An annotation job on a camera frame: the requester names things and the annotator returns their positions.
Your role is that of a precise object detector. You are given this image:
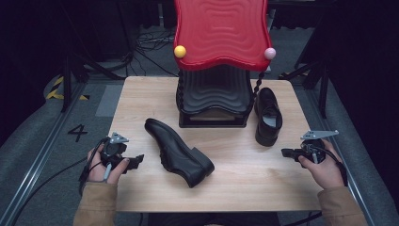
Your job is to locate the bundle of black floor cables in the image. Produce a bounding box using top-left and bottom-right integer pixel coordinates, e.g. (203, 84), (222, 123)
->
(133, 26), (180, 78)

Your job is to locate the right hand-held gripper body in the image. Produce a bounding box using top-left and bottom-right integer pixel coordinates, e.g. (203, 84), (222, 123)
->
(299, 129), (340, 165)

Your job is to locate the yellow and black floor tape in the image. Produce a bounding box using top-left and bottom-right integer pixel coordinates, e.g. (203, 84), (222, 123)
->
(45, 75), (91, 102)

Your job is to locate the right hand-held gripper black cable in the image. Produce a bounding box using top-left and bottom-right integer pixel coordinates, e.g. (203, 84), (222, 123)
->
(305, 143), (349, 187)

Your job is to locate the black metal stand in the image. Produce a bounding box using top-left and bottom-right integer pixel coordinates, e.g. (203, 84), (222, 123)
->
(59, 0), (128, 113)
(278, 18), (332, 120)

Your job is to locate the hand-held gripper black cable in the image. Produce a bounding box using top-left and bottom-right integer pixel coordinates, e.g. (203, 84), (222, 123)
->
(8, 137), (111, 226)
(305, 143), (349, 187)

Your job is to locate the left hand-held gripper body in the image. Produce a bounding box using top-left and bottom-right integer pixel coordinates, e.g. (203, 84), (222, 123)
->
(100, 131), (130, 168)

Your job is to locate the person's left hand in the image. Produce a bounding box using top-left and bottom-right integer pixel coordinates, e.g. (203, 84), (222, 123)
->
(87, 145), (131, 185)

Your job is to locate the left hand-held gripper black cable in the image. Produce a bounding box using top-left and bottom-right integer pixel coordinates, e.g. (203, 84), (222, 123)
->
(8, 137), (111, 226)

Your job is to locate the black leather shoe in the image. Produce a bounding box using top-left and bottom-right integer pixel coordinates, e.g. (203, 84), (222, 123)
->
(144, 118), (215, 188)
(253, 87), (283, 148)

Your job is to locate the red and black shoe rack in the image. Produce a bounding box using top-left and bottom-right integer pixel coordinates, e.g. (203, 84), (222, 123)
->
(173, 0), (277, 129)

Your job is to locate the person's right hand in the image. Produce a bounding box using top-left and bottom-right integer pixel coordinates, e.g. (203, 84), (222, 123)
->
(297, 138), (346, 190)

